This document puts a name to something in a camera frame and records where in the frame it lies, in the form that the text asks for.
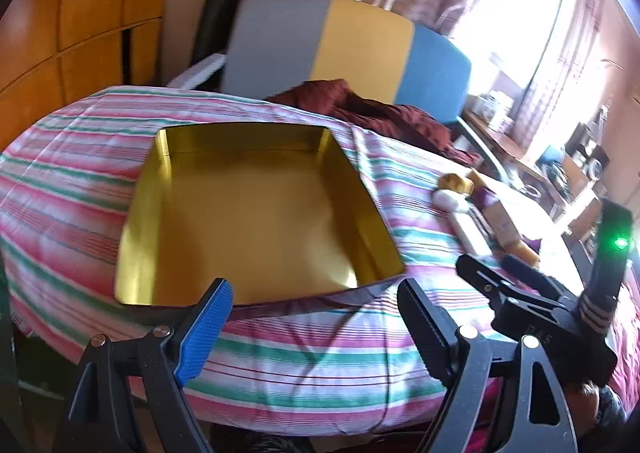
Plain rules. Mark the black stereo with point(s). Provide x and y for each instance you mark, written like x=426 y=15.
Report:
x=595 y=160

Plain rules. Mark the window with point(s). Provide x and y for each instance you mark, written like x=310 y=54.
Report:
x=515 y=8

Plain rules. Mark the grey yellow blue chair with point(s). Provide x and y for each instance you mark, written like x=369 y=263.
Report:
x=370 y=43

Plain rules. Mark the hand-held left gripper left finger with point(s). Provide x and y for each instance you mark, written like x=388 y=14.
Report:
x=210 y=328

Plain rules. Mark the white rectangular box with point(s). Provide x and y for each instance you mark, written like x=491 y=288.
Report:
x=470 y=233

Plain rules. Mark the black rolled mat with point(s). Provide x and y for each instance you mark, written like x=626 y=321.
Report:
x=220 y=8

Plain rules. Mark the maroon jacket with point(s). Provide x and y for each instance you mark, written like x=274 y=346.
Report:
x=390 y=118

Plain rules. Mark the striped bed sheet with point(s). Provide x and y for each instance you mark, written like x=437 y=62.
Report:
x=300 y=358

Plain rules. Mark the pink blanket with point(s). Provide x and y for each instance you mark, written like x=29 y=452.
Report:
x=630 y=358

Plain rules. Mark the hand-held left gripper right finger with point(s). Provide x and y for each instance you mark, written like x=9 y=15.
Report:
x=425 y=328

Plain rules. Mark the wooden wardrobe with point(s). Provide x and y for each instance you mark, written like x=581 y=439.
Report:
x=75 y=8

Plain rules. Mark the yellow knit sock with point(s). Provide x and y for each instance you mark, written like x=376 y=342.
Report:
x=455 y=182

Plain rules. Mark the tall white carton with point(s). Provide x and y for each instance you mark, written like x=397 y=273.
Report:
x=499 y=108

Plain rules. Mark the wooden side table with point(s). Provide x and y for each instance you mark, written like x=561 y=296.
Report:
x=505 y=145

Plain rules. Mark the small white carton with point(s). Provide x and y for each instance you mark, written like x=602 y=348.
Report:
x=477 y=106

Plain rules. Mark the gold metal tin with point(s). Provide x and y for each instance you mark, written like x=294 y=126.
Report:
x=250 y=218

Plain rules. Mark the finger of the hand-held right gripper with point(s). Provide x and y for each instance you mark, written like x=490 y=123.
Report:
x=480 y=273
x=535 y=278

